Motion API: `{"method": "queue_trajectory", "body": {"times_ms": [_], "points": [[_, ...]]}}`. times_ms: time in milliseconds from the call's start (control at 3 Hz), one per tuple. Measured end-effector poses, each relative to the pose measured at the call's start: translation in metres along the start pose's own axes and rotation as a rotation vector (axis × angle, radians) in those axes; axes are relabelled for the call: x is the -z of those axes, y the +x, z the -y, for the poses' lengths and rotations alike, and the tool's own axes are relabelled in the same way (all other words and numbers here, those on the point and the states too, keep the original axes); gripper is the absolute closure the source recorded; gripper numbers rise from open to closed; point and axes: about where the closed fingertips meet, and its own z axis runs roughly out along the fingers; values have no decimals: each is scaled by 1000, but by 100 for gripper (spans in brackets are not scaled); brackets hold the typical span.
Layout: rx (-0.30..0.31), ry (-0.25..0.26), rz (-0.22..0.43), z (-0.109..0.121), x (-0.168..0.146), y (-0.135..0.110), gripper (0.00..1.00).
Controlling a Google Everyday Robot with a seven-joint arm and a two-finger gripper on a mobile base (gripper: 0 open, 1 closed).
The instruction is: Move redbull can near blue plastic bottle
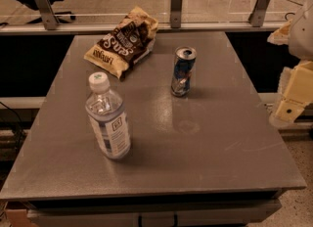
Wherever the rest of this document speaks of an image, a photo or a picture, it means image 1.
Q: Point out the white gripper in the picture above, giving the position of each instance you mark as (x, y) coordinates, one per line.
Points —
(303, 36)

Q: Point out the blue silver redbull can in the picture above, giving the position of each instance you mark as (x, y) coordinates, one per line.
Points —
(184, 60)

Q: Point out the clear blue plastic bottle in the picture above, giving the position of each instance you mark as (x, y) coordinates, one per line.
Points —
(108, 117)

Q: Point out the brown yellow chip bag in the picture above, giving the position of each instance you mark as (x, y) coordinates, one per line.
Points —
(131, 40)

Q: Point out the cardboard box under table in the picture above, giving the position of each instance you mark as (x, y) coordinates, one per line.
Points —
(16, 213)

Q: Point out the right metal bracket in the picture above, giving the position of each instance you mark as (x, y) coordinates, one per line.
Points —
(257, 16)

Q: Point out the metal bracket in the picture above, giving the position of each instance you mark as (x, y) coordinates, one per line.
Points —
(48, 17)
(257, 16)
(175, 13)

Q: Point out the middle metal bracket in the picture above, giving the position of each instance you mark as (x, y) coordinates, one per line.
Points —
(175, 13)

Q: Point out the left metal bracket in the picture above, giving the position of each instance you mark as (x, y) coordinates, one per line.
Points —
(48, 17)

